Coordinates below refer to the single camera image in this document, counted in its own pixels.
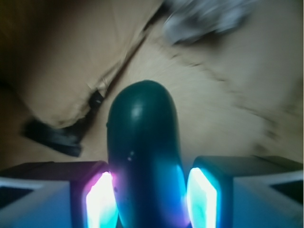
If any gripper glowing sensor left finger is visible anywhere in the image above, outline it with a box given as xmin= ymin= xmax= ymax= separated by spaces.
xmin=0 ymin=161 xmax=118 ymax=228

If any open brown paper bag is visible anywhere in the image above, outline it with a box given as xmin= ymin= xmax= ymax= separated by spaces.
xmin=0 ymin=0 xmax=304 ymax=169

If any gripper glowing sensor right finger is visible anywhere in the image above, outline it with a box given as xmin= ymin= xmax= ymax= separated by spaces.
xmin=187 ymin=156 xmax=304 ymax=228

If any dark green plastic pickle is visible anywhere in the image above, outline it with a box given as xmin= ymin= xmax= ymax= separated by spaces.
xmin=107 ymin=80 xmax=190 ymax=228

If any crumpled white paper ball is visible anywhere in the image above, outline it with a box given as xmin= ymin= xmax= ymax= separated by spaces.
xmin=163 ymin=0 xmax=256 ymax=45

